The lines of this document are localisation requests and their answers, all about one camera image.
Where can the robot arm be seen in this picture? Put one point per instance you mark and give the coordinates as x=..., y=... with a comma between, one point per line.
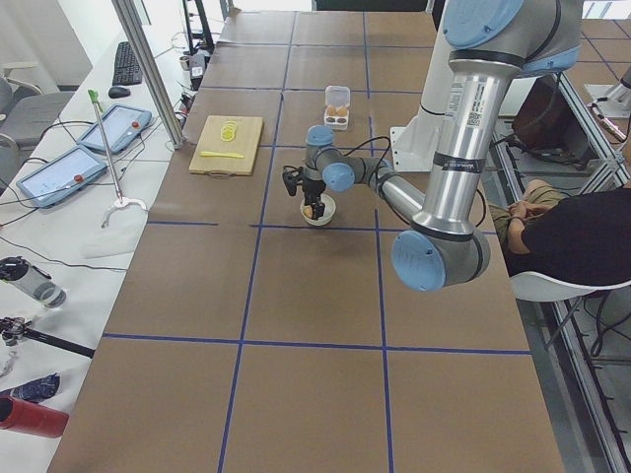
x=492, y=43

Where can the white chair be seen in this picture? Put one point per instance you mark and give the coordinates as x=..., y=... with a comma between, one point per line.
x=536, y=287

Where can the long grabber stick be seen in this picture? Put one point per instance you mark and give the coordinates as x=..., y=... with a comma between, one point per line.
x=120, y=202

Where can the blue teach pendant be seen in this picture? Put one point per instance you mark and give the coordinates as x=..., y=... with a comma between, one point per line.
x=59, y=179
x=122, y=123

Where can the aluminium frame post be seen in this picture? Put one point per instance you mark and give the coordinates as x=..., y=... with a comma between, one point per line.
x=133, y=29

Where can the clear plastic egg box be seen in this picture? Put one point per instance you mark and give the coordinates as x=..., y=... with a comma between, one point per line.
x=337, y=107

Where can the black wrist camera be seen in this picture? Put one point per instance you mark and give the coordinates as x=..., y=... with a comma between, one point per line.
x=292, y=178

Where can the black keyboard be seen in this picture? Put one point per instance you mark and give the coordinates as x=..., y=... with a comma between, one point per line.
x=126, y=68

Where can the red bottle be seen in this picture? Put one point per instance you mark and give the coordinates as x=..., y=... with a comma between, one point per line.
x=21, y=416

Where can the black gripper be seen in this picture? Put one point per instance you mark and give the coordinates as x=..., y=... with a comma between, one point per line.
x=313, y=188

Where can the seated person black shirt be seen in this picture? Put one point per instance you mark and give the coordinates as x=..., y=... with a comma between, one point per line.
x=582, y=239

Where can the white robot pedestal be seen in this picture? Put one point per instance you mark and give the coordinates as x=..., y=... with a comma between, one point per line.
x=414, y=146

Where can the wooden cutting board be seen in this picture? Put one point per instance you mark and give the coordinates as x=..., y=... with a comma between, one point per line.
x=246, y=142

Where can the white bowl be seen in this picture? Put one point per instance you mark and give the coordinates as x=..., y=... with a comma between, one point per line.
x=330, y=208

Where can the black computer mouse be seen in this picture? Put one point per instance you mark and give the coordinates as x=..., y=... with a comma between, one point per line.
x=118, y=92

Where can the clear water bottle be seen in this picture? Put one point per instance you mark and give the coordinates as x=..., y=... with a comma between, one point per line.
x=29, y=279

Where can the yellow plastic knife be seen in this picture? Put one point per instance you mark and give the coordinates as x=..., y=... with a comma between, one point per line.
x=221, y=155

